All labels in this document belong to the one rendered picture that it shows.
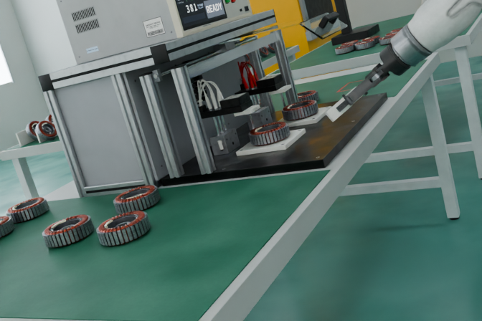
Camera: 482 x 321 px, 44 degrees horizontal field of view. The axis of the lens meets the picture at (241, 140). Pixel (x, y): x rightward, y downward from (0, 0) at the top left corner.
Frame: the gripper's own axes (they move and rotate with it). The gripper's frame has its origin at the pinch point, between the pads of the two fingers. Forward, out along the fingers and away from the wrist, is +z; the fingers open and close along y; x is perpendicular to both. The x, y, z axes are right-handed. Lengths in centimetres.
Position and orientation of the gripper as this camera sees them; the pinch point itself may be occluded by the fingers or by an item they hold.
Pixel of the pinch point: (341, 106)
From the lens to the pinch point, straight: 155.1
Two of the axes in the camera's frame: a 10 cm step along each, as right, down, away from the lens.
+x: -6.6, -7.5, 0.6
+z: -6.1, 5.8, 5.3
